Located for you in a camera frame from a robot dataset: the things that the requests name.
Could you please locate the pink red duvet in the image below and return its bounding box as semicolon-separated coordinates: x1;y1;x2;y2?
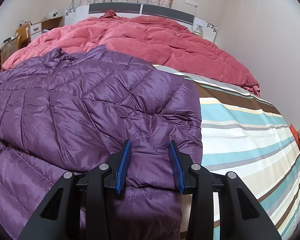
2;10;260;95

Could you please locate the wooden chair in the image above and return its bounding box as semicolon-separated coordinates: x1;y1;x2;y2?
1;36;21;65

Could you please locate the grey white bed headboard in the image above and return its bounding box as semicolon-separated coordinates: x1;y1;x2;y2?
64;2;219;43

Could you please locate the striped bed sheet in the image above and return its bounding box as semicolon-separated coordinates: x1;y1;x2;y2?
152;64;300;240

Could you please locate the white bedside cabinet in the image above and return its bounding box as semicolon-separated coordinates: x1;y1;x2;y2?
192;17;218;42

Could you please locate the purple quilted down jacket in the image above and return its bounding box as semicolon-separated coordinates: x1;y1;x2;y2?
0;46;202;239

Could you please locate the wooden desk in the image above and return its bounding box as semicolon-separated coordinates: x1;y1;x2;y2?
0;16;63;71

